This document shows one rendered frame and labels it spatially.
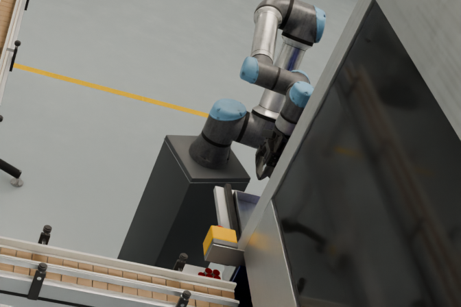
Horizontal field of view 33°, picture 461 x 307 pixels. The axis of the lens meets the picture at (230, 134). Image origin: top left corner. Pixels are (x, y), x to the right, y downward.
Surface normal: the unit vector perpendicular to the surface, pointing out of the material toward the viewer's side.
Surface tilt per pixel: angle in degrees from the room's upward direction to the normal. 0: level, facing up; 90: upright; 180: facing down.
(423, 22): 90
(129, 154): 0
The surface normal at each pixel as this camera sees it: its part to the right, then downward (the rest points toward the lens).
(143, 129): 0.36, -0.79
